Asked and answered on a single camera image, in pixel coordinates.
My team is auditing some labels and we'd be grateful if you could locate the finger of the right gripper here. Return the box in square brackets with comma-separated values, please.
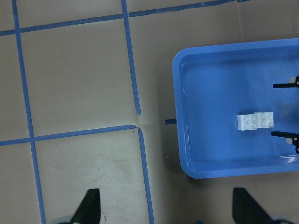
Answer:
[273, 76, 299, 88]
[271, 131, 299, 154]

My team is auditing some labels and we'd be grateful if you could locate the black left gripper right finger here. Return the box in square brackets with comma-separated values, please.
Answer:
[232, 187, 273, 224]

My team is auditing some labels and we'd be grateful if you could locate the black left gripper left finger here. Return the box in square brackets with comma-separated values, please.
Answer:
[71, 189, 101, 224]

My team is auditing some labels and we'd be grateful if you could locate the blue plastic tray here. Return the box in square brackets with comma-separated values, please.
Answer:
[172, 38, 299, 179]

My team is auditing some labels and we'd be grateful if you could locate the white block arm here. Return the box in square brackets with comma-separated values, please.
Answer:
[255, 112, 274, 128]
[237, 114, 257, 131]

